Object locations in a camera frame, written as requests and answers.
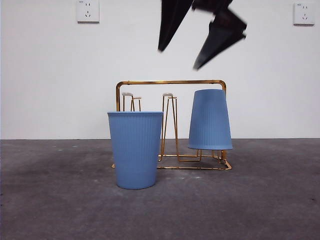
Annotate blue ribbed plastic cup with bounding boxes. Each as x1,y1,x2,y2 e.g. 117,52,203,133
187,89,233,151
106,111,165,190

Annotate gold wire cup rack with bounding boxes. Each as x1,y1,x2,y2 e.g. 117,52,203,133
111,79,233,172

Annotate white wall socket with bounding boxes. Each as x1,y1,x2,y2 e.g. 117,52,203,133
292,2,315,26
76,0,100,25

